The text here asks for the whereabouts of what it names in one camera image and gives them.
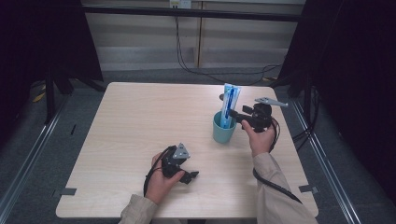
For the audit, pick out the teal cup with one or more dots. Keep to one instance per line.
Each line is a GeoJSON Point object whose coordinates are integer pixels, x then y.
{"type": "Point", "coordinates": [222, 135]}

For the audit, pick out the grey tape strip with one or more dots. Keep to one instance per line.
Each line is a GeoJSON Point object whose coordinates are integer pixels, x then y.
{"type": "Point", "coordinates": [308, 188]}
{"type": "Point", "coordinates": [67, 191]}

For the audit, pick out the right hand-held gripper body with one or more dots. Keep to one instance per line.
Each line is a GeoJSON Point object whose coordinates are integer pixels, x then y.
{"type": "Point", "coordinates": [263, 119]}

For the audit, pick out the black metal stand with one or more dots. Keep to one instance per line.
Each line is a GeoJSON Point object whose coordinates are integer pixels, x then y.
{"type": "Point", "coordinates": [308, 99]}
{"type": "Point", "coordinates": [49, 93]}

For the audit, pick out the black floor tape strip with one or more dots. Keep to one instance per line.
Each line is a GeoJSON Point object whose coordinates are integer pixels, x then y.
{"type": "Point", "coordinates": [73, 129]}

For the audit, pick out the white wall outlet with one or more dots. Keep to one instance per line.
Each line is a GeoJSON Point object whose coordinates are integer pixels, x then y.
{"type": "Point", "coordinates": [180, 3]}

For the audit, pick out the black curtain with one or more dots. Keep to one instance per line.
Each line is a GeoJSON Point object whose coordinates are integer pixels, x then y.
{"type": "Point", "coordinates": [351, 77]}
{"type": "Point", "coordinates": [37, 37]}

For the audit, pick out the person's left hand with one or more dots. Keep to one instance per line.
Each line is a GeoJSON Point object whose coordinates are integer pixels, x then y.
{"type": "Point", "coordinates": [158, 186]}

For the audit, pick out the metal floor rail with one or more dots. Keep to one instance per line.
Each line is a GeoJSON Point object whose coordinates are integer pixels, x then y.
{"type": "Point", "coordinates": [327, 168]}
{"type": "Point", "coordinates": [34, 152]}

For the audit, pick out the white and blue toothpaste tube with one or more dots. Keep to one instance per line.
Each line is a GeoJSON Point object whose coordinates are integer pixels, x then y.
{"type": "Point", "coordinates": [227, 102]}

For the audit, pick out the person's right hand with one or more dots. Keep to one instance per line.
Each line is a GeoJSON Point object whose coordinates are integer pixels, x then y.
{"type": "Point", "coordinates": [261, 141]}

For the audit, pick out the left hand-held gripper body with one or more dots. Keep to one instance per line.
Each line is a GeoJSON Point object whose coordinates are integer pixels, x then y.
{"type": "Point", "coordinates": [172, 165]}

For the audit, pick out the dark round table grommet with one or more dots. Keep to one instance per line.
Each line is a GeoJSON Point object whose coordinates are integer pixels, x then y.
{"type": "Point", "coordinates": [221, 97]}

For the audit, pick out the yellow floor scrap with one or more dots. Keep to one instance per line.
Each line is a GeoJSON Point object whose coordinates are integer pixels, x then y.
{"type": "Point", "coordinates": [39, 97]}

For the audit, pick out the black horizontal bar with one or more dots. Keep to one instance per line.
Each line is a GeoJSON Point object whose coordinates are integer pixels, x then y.
{"type": "Point", "coordinates": [193, 13]}

